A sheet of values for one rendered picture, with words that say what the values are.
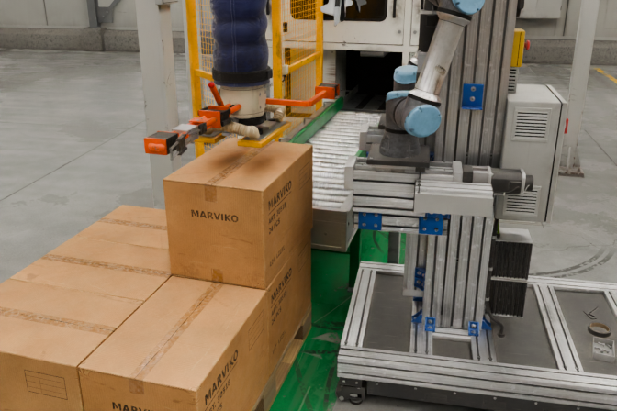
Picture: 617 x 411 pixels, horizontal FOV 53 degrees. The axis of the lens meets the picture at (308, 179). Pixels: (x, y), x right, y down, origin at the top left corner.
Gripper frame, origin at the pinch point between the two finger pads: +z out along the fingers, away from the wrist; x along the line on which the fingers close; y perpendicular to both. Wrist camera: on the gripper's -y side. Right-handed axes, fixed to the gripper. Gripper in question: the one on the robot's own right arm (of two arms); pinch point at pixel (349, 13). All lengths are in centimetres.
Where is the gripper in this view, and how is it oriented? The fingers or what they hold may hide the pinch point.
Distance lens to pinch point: 293.3
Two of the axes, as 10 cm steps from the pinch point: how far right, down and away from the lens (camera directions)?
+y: 8.1, 2.0, -5.5
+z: -0.1, 9.4, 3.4
